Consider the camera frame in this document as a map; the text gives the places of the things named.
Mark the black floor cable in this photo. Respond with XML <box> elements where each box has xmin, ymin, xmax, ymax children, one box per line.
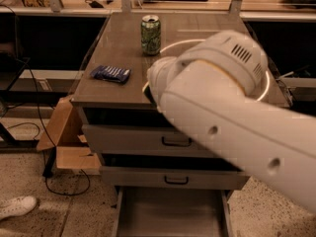
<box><xmin>0</xmin><ymin>3</ymin><xmax>91</xmax><ymax>198</ymax></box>

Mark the cardboard box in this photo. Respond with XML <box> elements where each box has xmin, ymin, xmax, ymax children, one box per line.
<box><xmin>37</xmin><ymin>96</ymin><xmax>101</xmax><ymax>175</ymax></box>

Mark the white shoe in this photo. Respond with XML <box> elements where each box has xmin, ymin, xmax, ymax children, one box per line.
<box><xmin>0</xmin><ymin>196</ymin><xmax>37</xmax><ymax>220</ymax></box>

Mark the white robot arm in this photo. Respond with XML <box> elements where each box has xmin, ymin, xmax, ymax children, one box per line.
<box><xmin>147</xmin><ymin>31</ymin><xmax>316</xmax><ymax>212</ymax></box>

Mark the grey drawer cabinet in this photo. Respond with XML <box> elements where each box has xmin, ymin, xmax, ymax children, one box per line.
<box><xmin>69</xmin><ymin>11</ymin><xmax>290</xmax><ymax>237</ymax></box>

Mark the blue snack packet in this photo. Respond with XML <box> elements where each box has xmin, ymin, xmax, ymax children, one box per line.
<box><xmin>90</xmin><ymin>65</ymin><xmax>131</xmax><ymax>84</ymax></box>

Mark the top grey drawer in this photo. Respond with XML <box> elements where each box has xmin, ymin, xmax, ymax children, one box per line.
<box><xmin>83</xmin><ymin>124</ymin><xmax>215</xmax><ymax>158</ymax></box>

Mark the middle grey drawer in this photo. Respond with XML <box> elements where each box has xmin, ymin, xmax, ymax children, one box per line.
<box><xmin>100</xmin><ymin>166</ymin><xmax>249</xmax><ymax>190</ymax></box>

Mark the green soda can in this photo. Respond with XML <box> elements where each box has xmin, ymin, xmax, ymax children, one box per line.
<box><xmin>141</xmin><ymin>15</ymin><xmax>161</xmax><ymax>55</ymax></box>

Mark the bottom grey drawer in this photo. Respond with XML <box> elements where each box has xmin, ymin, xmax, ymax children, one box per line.
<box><xmin>111</xmin><ymin>187</ymin><xmax>234</xmax><ymax>237</ymax></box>

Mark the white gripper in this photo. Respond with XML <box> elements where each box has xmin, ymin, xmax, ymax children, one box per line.
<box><xmin>147</xmin><ymin>56</ymin><xmax>176</xmax><ymax>105</ymax></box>

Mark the green yellow sponge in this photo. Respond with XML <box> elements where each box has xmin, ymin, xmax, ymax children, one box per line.
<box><xmin>142</xmin><ymin>82</ymin><xmax>157</xmax><ymax>108</ymax></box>

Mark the grey drawer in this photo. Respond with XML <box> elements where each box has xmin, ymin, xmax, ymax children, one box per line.
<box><xmin>100</xmin><ymin>166</ymin><xmax>249</xmax><ymax>190</ymax></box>
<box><xmin>111</xmin><ymin>187</ymin><xmax>234</xmax><ymax>237</ymax></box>
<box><xmin>83</xmin><ymin>124</ymin><xmax>215</xmax><ymax>158</ymax></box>

